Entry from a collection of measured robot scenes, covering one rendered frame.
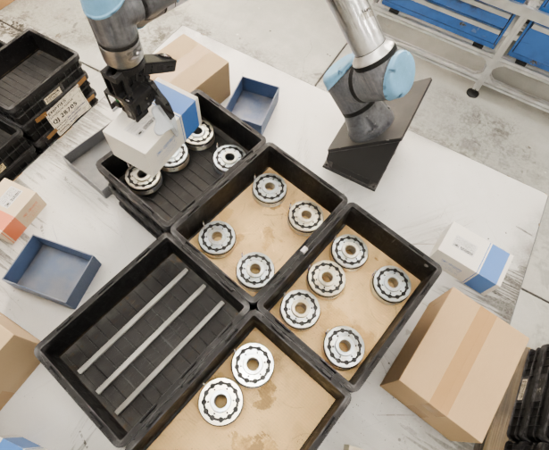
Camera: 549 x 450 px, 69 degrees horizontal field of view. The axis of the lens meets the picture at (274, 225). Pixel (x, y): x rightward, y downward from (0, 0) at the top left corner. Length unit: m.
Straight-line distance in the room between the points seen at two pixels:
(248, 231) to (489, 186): 0.90
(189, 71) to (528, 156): 2.10
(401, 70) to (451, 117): 1.72
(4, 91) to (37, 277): 1.07
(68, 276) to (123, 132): 0.54
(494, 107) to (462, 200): 1.55
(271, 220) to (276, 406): 0.50
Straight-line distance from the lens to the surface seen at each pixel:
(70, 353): 1.14
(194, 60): 1.54
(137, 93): 0.89
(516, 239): 1.56
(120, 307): 1.12
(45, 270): 1.38
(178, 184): 1.25
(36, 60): 2.30
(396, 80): 1.11
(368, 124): 1.27
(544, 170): 2.87
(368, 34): 1.09
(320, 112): 1.61
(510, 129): 2.95
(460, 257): 1.32
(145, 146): 0.94
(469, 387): 1.14
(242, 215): 1.17
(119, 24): 0.79
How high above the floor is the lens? 1.86
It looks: 63 degrees down
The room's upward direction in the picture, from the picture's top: 7 degrees clockwise
